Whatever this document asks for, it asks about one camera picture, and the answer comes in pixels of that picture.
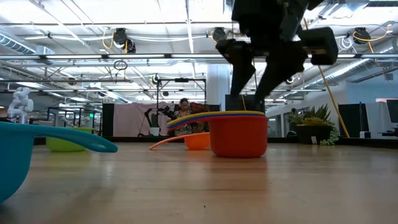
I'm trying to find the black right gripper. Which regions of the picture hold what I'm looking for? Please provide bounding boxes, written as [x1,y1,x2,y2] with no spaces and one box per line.
[215,11,340,111]

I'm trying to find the black computer monitor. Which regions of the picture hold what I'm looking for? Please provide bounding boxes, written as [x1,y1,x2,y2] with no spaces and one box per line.
[386,99,398,124]

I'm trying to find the black aluminium table frame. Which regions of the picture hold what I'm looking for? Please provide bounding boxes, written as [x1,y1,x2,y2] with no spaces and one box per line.
[32,135,398,149]

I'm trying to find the light blue measuring cup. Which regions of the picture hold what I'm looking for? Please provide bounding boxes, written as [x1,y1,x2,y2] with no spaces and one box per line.
[0,121,119,203]

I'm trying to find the orange measuring cup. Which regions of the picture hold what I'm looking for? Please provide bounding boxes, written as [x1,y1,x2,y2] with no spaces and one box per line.
[149,131,211,151]

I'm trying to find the black upright panel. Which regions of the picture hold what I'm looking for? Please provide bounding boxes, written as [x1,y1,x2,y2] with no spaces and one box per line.
[102,103,115,137]

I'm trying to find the yellow measuring cup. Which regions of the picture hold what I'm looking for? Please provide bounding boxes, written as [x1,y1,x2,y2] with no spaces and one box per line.
[166,110,266,127]

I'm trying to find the potted succulent plant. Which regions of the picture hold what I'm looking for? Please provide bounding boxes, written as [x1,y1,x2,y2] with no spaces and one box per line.
[287,103,340,147]

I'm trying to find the black room partition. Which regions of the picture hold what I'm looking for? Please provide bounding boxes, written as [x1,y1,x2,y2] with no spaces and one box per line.
[338,102,369,138]

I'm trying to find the person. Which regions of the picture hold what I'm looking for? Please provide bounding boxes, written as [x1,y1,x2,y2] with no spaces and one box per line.
[173,98,200,137]

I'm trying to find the pale pink curtain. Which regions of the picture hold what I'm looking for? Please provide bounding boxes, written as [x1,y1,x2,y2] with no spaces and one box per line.
[113,102,170,137]

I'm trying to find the yellow hanging cable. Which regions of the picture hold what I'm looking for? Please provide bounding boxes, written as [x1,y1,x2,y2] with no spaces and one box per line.
[302,17,351,139]

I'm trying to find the black rectangular box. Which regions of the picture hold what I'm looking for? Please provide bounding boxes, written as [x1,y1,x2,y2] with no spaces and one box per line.
[225,95,266,113]

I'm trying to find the green measuring cup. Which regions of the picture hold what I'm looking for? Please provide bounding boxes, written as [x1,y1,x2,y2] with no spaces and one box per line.
[45,127,97,153]

